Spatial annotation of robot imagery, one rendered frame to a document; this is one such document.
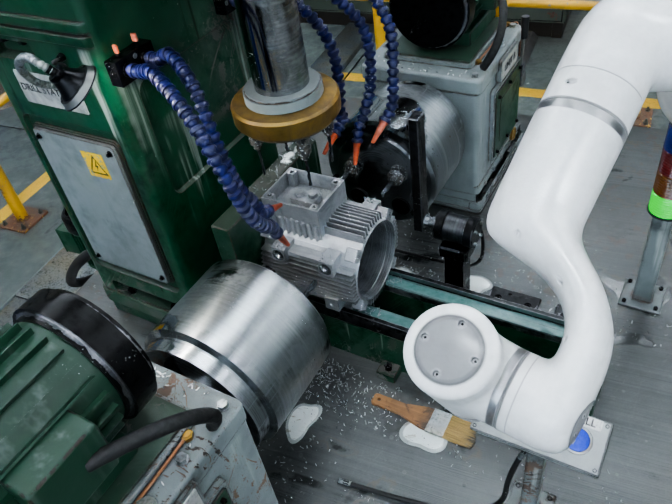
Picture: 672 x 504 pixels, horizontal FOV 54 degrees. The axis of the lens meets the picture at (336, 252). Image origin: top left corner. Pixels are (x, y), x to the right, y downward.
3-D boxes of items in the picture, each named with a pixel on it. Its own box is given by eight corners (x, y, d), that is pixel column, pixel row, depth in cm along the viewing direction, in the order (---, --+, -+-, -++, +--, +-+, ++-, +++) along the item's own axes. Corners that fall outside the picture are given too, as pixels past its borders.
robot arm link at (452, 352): (538, 362, 65) (455, 324, 69) (526, 329, 53) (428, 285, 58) (501, 439, 64) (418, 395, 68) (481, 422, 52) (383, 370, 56)
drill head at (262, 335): (108, 482, 105) (42, 390, 88) (239, 323, 127) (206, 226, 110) (232, 552, 94) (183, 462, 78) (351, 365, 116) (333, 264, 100)
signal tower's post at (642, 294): (617, 304, 134) (659, 129, 106) (625, 279, 139) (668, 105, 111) (659, 316, 130) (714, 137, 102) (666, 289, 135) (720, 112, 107)
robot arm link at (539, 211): (699, 177, 63) (568, 466, 60) (541, 131, 70) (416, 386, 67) (712, 134, 55) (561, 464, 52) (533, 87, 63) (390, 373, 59)
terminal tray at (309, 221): (267, 228, 123) (259, 198, 118) (296, 195, 129) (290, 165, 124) (321, 244, 117) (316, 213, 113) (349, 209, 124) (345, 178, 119)
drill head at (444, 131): (316, 230, 145) (298, 134, 129) (395, 134, 170) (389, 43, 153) (419, 258, 134) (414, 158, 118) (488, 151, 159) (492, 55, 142)
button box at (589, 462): (473, 432, 94) (468, 427, 89) (489, 385, 95) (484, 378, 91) (598, 479, 86) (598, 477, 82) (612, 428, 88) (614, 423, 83)
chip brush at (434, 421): (367, 409, 123) (367, 406, 122) (379, 389, 126) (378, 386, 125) (471, 450, 114) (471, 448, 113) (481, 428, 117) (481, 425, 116)
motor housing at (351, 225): (270, 299, 130) (250, 227, 118) (318, 240, 142) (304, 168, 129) (358, 329, 122) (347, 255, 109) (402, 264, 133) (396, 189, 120)
